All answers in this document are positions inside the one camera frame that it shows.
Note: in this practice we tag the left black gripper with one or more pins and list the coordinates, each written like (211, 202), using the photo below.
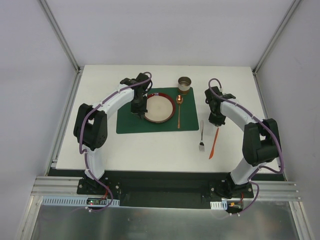
(139, 109)

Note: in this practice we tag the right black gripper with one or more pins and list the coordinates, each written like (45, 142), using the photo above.
(216, 119)

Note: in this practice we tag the red rimmed beige plate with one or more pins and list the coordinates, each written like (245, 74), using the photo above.
(160, 108)

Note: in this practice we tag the green placemat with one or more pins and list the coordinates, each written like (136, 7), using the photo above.
(126, 123)

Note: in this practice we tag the silver fork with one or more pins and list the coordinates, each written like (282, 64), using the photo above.
(201, 143)

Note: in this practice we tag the orange knife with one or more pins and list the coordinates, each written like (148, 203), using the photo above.
(214, 144)

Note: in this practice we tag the copper spoon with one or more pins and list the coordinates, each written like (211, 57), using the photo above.
(179, 101)

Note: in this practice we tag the steel cup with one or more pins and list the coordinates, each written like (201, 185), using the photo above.
(184, 85)

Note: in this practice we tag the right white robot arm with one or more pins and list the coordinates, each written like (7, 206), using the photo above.
(260, 145)

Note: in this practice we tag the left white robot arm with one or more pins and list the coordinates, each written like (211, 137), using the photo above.
(91, 124)

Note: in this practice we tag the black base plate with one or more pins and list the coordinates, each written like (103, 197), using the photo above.
(151, 189)

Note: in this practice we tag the right white cable duct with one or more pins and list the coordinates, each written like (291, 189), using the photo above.
(219, 205)

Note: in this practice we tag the white cable duct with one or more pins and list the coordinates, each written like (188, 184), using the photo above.
(68, 201)
(219, 205)

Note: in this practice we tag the aluminium front rail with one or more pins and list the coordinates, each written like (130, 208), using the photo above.
(283, 191)

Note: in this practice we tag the left white cable duct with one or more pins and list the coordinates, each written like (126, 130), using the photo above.
(68, 201)

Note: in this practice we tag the right aluminium frame post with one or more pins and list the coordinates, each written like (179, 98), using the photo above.
(294, 5)

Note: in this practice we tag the aluminium frame post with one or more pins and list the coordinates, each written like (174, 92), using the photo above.
(44, 5)
(294, 5)

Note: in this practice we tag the left aluminium frame post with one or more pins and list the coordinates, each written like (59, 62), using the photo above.
(44, 5)

